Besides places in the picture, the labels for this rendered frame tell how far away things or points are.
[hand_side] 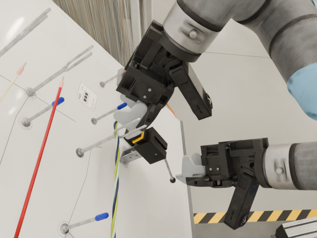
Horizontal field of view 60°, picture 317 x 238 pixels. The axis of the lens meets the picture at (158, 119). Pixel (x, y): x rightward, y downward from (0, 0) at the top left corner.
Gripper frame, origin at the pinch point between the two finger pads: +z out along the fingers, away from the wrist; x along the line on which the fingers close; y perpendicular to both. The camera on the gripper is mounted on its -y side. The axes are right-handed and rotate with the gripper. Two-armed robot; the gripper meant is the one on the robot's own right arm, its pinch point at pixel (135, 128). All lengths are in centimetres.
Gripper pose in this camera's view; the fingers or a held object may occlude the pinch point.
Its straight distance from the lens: 53.2
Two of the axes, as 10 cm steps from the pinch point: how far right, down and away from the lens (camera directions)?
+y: -8.6, -4.4, -2.5
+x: -1.1, 6.3, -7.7
